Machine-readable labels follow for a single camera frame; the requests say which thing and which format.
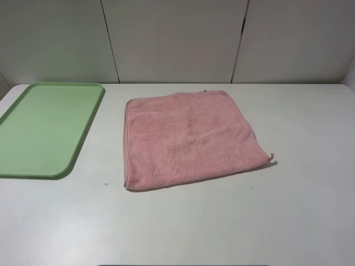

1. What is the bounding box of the pink terry towel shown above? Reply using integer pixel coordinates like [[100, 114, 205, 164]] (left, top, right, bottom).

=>
[[123, 90, 274, 191]]

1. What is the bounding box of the green plastic tray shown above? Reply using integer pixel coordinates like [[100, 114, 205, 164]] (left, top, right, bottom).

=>
[[1, 83, 105, 180]]

